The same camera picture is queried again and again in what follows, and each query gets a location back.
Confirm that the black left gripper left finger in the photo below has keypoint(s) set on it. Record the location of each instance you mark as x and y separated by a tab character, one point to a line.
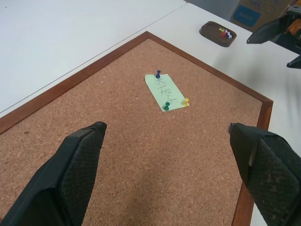
58	179

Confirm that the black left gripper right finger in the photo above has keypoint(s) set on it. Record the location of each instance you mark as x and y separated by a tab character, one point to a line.
270	176

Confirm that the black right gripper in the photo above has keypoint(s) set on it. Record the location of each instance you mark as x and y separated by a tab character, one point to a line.
294	40

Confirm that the white plastic toy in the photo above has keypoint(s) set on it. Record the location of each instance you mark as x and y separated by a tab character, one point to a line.
229	36

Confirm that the red plastic toy block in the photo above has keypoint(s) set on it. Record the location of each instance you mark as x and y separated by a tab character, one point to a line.
223	35

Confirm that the yellow push pin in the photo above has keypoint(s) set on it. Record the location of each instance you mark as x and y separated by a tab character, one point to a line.
186	102
221	29

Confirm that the green push pin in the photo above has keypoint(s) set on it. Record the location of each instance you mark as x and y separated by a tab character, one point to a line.
167	106

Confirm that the blue push pin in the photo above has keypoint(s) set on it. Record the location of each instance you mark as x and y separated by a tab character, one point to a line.
158	74

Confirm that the light green paper note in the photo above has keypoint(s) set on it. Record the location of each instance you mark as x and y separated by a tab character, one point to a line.
162	90

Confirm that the cardboard box with blue label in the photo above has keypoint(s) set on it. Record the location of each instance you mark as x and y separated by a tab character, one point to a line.
247	14

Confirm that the brown oval tray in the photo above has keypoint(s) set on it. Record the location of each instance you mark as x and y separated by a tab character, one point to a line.
211	33

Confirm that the cork board with wooden frame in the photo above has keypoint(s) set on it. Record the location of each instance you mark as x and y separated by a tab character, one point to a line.
141	153

